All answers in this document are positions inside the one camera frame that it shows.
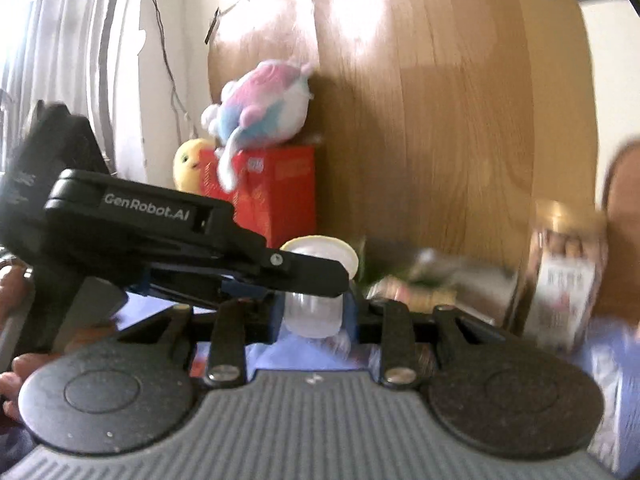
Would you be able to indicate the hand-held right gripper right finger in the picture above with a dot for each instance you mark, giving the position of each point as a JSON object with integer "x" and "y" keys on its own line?
{"x": 350, "y": 317}

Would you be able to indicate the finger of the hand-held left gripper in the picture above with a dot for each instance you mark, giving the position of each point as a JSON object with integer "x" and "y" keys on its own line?
{"x": 245, "y": 291}
{"x": 310, "y": 272}

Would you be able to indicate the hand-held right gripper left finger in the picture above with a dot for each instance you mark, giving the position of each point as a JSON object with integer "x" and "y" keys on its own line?
{"x": 278, "y": 320}

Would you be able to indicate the white ribbed plastic cup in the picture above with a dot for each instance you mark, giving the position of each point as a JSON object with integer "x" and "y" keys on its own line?
{"x": 315, "y": 315}

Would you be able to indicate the person's left hand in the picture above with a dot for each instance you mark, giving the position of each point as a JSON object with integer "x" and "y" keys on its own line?
{"x": 15, "y": 290}

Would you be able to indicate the red gift box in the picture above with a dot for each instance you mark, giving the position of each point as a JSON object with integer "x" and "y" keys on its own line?
{"x": 280, "y": 195}

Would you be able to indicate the yellow plush toy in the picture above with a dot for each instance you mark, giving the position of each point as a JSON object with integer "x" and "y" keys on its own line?
{"x": 187, "y": 160}

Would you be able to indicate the black printed box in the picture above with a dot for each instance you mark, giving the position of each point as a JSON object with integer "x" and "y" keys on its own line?
{"x": 475, "y": 290}

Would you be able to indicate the pastel plush toy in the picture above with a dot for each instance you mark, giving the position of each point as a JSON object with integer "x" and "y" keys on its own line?
{"x": 265, "y": 105}

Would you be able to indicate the wooden headboard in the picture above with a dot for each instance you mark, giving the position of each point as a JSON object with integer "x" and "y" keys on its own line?
{"x": 425, "y": 110}

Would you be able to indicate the white curtain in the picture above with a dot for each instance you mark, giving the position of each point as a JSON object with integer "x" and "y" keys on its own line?
{"x": 60, "y": 35}

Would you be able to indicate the nut jar gold lid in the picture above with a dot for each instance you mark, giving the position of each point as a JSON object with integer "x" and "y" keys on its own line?
{"x": 560, "y": 280}

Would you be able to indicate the black tape strip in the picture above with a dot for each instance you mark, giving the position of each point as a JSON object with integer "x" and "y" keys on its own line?
{"x": 212, "y": 25}

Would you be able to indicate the blue blanket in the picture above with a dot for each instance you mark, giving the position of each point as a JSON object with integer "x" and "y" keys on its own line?
{"x": 620, "y": 360}

